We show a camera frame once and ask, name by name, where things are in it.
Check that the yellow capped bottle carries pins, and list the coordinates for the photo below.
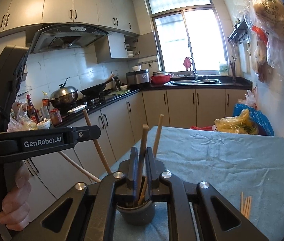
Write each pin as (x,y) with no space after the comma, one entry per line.
(46,104)

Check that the white tray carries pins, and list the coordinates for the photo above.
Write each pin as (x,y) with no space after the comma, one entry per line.
(76,109)

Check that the pink cloth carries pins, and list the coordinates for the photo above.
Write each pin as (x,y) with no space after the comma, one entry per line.
(187,64)

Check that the black range hood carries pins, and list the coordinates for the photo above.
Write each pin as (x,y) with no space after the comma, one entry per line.
(69,35)

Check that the stack of white dishes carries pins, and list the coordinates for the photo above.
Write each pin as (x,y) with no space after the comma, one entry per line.
(130,54)

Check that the red sauce jar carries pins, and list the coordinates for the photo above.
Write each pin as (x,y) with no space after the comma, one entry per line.
(56,117)

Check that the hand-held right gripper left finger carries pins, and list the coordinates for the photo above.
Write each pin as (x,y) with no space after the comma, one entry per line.
(133,165)

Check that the dark grey utensil holder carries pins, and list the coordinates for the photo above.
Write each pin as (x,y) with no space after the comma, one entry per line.
(137,216)

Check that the black wok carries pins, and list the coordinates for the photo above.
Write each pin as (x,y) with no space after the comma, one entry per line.
(93,89)

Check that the teal table cloth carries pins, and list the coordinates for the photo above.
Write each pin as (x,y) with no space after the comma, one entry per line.
(219,160)

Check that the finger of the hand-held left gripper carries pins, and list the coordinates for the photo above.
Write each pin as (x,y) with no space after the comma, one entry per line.
(86,134)

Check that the thin bamboo stick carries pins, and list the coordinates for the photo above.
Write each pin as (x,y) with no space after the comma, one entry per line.
(249,208)
(246,207)
(242,202)

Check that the person's left hand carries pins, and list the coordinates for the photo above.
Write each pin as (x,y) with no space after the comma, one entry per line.
(16,205)

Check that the red plastic bag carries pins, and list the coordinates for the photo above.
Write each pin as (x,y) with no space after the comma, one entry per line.
(200,128)

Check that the beige upper cabinets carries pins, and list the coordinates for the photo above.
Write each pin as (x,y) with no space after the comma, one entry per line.
(56,0)

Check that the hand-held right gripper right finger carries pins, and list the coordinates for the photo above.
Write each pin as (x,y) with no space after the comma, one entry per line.
(152,170)

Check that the black wall rack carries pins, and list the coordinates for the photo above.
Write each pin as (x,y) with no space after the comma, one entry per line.
(238,34)

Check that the beige base cabinets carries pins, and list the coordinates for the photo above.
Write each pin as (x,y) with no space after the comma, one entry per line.
(182,105)

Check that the red basin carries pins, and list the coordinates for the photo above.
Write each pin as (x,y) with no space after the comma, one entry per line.
(160,79)

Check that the kitchen window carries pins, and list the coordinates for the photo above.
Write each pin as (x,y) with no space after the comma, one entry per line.
(202,37)

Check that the metal kettle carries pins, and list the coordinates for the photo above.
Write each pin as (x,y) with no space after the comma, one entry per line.
(117,83)

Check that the dark sauce bottle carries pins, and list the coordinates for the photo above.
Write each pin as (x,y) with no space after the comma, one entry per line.
(32,109)

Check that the blue plastic bag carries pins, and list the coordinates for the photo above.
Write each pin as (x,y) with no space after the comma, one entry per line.
(262,123)

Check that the clear bags of food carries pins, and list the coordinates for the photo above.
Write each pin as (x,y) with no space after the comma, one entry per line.
(19,121)

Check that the small white bowl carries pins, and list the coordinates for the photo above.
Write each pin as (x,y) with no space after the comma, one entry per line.
(43,125)

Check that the steel kitchen sink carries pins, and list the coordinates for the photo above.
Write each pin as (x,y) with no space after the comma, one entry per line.
(192,81)

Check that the gas stove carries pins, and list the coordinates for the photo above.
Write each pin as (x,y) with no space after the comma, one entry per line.
(91,101)

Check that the hanging plastic bags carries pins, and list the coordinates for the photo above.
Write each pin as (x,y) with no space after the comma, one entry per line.
(269,30)

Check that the dark chopstick holder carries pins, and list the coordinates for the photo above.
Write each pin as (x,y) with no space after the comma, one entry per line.
(232,72)

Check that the steel pot with lid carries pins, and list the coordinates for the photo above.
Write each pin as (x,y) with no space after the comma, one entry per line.
(64,95)

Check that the silver rice cooker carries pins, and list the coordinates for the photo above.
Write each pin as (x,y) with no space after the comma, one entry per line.
(137,79)

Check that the metal sink faucet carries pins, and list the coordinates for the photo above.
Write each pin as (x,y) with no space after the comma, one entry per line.
(194,67)

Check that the black kitchen countertop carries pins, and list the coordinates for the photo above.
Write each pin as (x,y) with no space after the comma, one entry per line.
(182,85)

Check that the yellow plastic bag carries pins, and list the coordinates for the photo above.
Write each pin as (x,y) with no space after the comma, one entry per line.
(232,125)

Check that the white plastic bag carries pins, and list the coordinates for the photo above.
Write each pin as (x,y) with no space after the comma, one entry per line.
(249,98)

